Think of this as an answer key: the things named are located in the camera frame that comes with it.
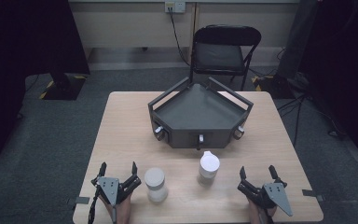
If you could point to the black curtain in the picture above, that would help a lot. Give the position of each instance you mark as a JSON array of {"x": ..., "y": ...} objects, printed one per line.
[
  {"x": 345, "y": 62},
  {"x": 21, "y": 46}
]

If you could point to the grey table clamp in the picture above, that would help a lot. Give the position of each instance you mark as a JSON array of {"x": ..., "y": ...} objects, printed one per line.
[
  {"x": 311, "y": 193},
  {"x": 81, "y": 200}
]

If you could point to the white wall socket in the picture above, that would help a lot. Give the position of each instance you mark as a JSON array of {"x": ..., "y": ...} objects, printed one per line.
[{"x": 175, "y": 6}]

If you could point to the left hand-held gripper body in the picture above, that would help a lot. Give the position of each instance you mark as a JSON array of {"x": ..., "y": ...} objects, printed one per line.
[{"x": 108, "y": 186}]

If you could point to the dark grey corner rack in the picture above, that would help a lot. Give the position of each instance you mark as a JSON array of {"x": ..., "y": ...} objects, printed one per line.
[{"x": 199, "y": 112}]

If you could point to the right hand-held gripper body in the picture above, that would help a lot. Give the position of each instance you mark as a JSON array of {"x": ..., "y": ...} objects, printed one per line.
[{"x": 275, "y": 191}]

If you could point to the person's left hand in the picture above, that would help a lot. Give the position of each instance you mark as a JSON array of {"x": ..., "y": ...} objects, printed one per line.
[{"x": 123, "y": 212}]

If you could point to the clear jar with spouted lid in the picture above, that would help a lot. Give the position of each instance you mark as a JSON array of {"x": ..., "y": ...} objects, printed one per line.
[{"x": 209, "y": 166}]

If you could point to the black folding chair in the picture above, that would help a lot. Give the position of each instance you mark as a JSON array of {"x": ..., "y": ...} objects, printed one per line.
[{"x": 219, "y": 56}]

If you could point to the black stand base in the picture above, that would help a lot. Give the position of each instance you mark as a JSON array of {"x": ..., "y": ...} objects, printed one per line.
[
  {"x": 276, "y": 88},
  {"x": 63, "y": 88}
]

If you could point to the person's right hand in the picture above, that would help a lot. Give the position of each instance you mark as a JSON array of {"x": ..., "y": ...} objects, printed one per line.
[{"x": 256, "y": 215}]

